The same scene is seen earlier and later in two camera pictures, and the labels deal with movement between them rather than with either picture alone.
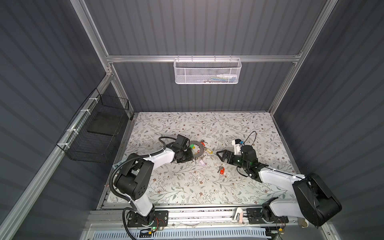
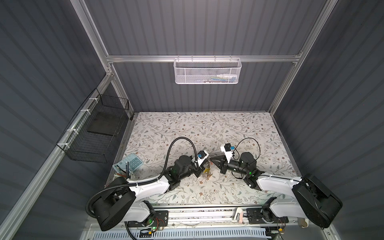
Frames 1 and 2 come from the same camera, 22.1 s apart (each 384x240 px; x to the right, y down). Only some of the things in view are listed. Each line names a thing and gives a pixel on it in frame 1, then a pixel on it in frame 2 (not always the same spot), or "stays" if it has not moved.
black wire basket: (95, 134) stays
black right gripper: (226, 155) to (221, 162)
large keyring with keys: (202, 144) to (207, 170)
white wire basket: (207, 70) stays
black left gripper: (190, 156) to (199, 171)
